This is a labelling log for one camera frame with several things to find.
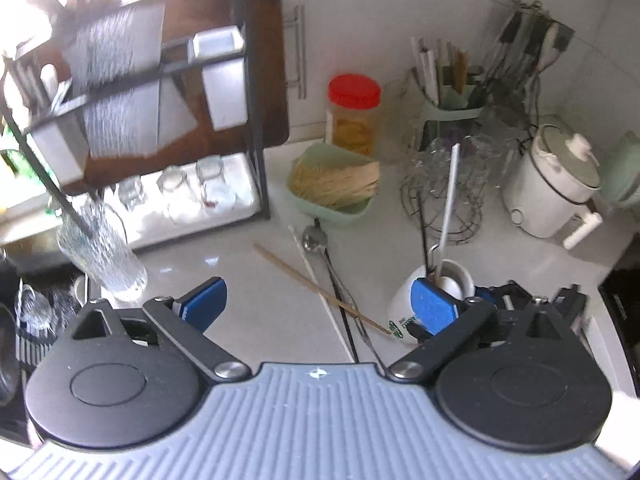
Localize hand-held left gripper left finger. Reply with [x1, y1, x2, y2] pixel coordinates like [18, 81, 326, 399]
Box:
[59, 276, 252, 383]

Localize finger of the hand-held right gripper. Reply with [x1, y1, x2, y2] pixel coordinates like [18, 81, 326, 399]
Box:
[474, 282, 531, 318]
[547, 284, 587, 336]

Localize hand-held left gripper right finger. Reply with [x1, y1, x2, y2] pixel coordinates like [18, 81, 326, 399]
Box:
[386, 277, 583, 388]

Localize white mug green print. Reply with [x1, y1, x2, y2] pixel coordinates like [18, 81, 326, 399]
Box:
[389, 259, 476, 346]

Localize black chopstick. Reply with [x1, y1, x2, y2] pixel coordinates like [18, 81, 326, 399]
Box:
[419, 202, 435, 273]

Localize white chopstick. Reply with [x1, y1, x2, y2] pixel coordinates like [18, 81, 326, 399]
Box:
[288, 225, 356, 363]
[434, 144, 462, 281]

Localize wooden chopstick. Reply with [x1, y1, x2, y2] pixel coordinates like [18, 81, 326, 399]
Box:
[253, 243, 393, 336]

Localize row of hanging utensils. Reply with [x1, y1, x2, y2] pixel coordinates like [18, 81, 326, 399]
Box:
[482, 0, 563, 96]

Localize black flat appliance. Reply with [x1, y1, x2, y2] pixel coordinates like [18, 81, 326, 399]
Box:
[597, 265, 640, 401]

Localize white electric pot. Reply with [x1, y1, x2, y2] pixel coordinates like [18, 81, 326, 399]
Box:
[502, 124, 604, 251]

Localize tall textured glass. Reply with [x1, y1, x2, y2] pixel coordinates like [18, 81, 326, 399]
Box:
[56, 202, 149, 303]

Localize white drip tray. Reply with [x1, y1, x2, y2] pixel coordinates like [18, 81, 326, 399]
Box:
[112, 152, 263, 253]

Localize small clear glass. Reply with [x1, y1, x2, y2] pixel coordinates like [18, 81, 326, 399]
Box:
[196, 155, 236, 211]
[156, 165, 193, 221]
[117, 175, 148, 213]

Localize green plastic basket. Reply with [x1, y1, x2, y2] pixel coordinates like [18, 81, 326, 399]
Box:
[286, 142, 381, 221]

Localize green kettle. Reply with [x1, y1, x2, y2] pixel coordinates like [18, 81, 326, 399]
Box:
[600, 131, 640, 211]

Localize bundle of bamboo skewers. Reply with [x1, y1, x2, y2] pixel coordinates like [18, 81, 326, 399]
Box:
[290, 159, 382, 209]

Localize black sink drain rack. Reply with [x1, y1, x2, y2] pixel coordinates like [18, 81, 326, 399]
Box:
[15, 280, 91, 376]

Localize wine glass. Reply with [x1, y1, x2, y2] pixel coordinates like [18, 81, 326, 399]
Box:
[19, 284, 53, 333]

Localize black metal rack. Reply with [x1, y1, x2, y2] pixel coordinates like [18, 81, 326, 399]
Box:
[0, 0, 273, 261]

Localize plain grey cutting board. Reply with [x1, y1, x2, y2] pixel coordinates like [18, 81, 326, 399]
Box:
[150, 77, 198, 153]

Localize red-lid plastic jar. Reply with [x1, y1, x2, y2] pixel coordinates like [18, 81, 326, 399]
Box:
[327, 74, 382, 157]

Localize black sink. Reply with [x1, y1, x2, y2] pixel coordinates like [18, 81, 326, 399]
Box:
[0, 255, 96, 446]

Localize white rack holder box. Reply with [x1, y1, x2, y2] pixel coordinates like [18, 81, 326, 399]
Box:
[25, 107, 88, 186]
[187, 25, 249, 130]

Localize steel bowl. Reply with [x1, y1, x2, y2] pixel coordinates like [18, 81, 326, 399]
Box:
[0, 305, 23, 408]

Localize brown wooden cutting board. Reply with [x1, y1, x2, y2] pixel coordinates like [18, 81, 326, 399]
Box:
[50, 0, 292, 196]

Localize embossed steel cutting board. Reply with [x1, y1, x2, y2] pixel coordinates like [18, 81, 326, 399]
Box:
[65, 2, 167, 161]

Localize bunch of upright chopsticks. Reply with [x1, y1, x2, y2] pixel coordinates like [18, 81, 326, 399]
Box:
[410, 36, 473, 106]

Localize grey cutlery bundle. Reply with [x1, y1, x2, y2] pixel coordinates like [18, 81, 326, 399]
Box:
[2, 52, 61, 116]

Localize wire glass rack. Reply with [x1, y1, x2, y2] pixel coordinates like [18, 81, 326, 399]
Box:
[400, 130, 506, 246]

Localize grey wall socket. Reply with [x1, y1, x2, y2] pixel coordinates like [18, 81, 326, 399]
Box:
[545, 20, 576, 53]

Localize steel bar handle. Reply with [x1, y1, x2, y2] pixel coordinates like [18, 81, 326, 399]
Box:
[285, 5, 307, 101]

